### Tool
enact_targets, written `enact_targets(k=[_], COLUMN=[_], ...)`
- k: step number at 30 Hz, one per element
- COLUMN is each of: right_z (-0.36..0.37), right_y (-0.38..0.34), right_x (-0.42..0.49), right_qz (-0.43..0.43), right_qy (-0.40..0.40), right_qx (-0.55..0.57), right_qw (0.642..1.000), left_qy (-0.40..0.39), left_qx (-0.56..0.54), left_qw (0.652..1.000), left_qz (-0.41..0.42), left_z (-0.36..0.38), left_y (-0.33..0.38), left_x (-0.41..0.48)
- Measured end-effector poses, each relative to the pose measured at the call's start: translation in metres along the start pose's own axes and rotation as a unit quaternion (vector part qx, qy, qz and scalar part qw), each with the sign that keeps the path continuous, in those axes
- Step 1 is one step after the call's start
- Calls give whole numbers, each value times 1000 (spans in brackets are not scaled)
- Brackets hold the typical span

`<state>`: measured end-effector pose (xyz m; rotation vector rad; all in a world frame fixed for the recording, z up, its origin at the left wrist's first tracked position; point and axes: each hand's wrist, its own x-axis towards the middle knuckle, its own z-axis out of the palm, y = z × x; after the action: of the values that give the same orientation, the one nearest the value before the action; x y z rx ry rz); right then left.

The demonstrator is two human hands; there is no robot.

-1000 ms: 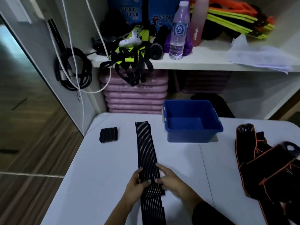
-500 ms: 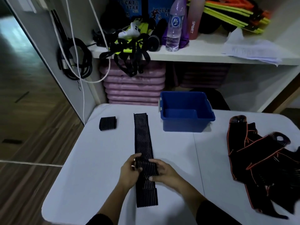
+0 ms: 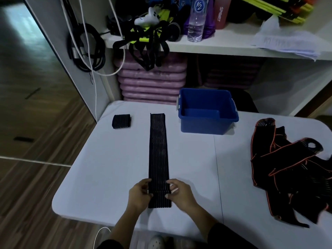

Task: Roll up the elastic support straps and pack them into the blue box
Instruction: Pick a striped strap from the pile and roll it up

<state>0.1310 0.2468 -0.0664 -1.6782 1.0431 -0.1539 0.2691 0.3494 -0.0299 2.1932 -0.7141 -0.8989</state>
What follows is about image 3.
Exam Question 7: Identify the person's left hand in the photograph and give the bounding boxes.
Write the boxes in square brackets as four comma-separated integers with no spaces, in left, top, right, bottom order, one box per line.
[128,178,154,215]

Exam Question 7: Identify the person's right hand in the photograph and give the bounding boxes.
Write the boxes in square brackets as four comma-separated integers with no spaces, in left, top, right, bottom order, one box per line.
[165,178,200,213]

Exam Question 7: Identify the black striped strap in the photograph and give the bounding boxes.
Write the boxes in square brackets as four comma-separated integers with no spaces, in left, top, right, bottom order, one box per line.
[148,113,173,209]
[112,114,132,129]

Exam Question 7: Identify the blue plastic bin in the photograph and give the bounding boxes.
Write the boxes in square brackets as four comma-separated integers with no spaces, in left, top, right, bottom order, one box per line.
[177,88,239,136]

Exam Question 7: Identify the pile of black orange straps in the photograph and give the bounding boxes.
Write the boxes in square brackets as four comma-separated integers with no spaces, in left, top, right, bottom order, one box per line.
[250,118,332,229]

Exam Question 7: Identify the person's right forearm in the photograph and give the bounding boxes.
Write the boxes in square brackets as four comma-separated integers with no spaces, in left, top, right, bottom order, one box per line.
[186,203,260,249]

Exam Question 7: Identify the person's left forearm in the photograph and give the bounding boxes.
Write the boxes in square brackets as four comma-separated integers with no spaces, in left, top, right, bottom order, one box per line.
[97,204,142,249]

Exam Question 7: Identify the person's white shoe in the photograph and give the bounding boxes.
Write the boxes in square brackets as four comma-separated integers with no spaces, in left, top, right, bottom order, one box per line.
[148,234,166,249]

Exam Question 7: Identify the stack of pink mats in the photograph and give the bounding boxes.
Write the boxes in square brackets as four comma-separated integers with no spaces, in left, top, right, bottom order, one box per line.
[114,52,188,105]
[201,58,262,90]

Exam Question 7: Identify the black chair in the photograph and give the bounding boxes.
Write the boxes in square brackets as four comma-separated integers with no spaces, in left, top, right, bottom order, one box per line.
[220,88,259,113]

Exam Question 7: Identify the white shelf unit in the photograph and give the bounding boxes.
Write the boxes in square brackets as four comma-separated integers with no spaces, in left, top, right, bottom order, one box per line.
[22,0,332,122]

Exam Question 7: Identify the black cylindrical roller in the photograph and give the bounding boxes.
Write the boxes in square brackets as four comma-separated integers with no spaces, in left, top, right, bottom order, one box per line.
[167,11,191,42]

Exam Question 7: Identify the clear plastic water bottle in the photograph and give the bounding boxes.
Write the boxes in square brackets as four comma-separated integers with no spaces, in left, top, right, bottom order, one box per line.
[187,0,209,43]

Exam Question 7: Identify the purple bottle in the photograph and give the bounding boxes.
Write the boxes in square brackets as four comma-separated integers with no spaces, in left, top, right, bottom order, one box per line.
[183,0,216,39]

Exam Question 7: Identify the white handheld controller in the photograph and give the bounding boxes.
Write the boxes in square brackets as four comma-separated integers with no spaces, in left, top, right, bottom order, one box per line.
[134,7,160,27]

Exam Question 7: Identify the white paper sheets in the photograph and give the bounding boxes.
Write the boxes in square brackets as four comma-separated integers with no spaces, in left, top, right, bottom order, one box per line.
[251,14,322,62]

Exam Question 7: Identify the pink sport bottle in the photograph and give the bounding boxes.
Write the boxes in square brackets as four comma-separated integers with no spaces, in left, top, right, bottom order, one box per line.
[214,0,233,30]

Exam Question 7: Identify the black round bag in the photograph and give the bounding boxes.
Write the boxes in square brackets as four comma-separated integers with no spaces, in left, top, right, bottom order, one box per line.
[227,2,256,24]

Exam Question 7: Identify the black cloth bag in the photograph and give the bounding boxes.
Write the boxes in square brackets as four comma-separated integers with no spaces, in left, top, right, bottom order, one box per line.
[115,0,146,17]

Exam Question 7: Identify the yellow orange agility ladder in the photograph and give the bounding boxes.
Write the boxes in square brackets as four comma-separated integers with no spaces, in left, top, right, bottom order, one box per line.
[236,0,318,25]

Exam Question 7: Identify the thin white cable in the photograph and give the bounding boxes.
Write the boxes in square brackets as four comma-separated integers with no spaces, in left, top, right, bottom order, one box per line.
[77,0,112,249]

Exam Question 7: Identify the thick white cable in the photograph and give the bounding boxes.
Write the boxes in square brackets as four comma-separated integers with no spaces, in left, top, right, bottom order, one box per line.
[59,0,126,76]

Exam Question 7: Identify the black yellow suspension straps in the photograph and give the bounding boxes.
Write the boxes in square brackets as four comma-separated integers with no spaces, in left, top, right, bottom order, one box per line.
[112,9,182,72]

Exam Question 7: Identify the black coiled cable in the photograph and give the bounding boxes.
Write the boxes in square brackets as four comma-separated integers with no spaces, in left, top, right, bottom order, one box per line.
[67,23,106,73]

